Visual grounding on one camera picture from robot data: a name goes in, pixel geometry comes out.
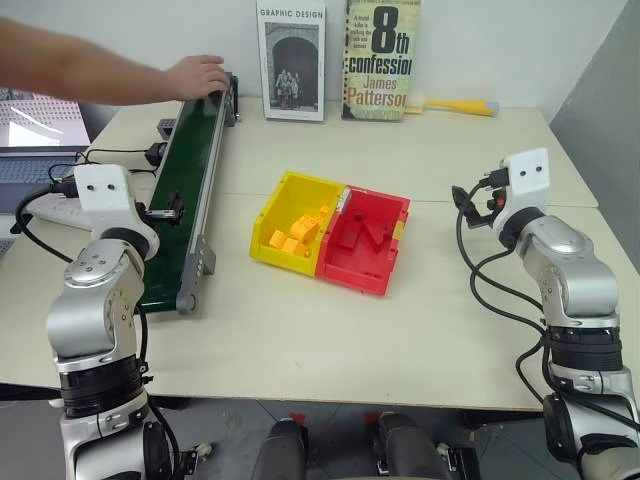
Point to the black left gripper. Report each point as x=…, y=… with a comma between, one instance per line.
x=156, y=214

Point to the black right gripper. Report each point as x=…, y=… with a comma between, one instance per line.
x=492, y=212

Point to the person's bare forearm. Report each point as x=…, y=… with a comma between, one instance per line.
x=75, y=70

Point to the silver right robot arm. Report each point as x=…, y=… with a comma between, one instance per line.
x=575, y=270

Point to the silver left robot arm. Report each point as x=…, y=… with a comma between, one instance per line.
x=95, y=305

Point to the green conveyor belt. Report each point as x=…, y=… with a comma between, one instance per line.
x=192, y=150

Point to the person's bare hand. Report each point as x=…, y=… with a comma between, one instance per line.
x=197, y=77

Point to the small grey control box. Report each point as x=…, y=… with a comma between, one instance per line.
x=166, y=127

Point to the red triangular block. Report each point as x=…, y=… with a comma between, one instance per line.
x=377, y=234

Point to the orange small block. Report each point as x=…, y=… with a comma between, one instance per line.
x=294, y=247
x=276, y=239

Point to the yellow plastic bin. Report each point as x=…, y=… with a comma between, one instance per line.
x=287, y=200

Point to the white power strip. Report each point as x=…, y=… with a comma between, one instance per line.
x=55, y=207

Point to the red flat block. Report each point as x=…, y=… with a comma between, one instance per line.
x=348, y=235

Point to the red plastic bin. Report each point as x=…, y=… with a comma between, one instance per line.
x=357, y=265

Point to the yellow studded building block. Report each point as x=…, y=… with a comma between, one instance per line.
x=306, y=227

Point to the yellow small block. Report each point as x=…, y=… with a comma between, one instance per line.
x=325, y=211

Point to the grey laptop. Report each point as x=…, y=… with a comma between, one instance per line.
x=35, y=160

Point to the white graphic design book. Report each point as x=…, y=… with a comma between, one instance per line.
x=292, y=60

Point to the dark rounded robot leg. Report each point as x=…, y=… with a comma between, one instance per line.
x=407, y=447
x=280, y=450

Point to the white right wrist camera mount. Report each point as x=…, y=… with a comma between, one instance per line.
x=525, y=185

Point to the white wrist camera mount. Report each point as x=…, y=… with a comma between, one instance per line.
x=525, y=185
x=102, y=192

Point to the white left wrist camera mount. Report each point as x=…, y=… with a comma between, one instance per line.
x=102, y=192

